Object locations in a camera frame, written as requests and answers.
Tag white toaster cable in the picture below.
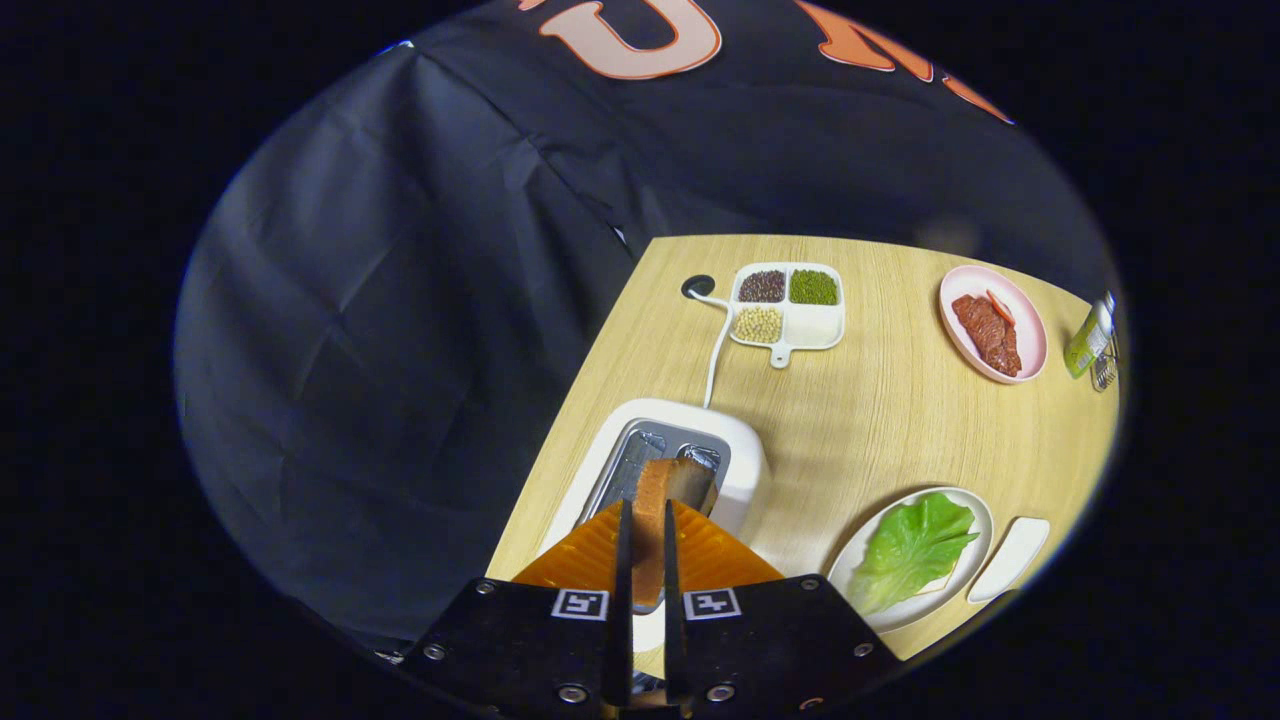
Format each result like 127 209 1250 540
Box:
690 290 736 409

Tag pink plate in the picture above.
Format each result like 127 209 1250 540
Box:
938 265 1048 385

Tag white rectangular dish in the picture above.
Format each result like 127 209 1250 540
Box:
967 517 1052 603

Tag white divided dish of beans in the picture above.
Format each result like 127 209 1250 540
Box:
728 262 846 369

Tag brown meat slice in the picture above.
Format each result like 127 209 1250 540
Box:
975 300 1023 377
952 295 1011 378

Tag toasted bread slice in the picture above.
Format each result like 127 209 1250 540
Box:
632 458 719 609

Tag white toaster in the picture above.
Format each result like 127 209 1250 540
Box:
540 398 771 656

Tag silver bottle with green label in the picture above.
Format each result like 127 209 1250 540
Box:
1063 292 1117 379

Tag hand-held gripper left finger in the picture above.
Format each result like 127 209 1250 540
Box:
400 498 634 713

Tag white round plate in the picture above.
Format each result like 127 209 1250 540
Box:
828 486 995 634

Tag green lettuce leaf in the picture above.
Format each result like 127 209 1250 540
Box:
848 492 981 616

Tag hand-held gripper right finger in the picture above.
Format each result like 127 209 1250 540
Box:
663 498 901 716

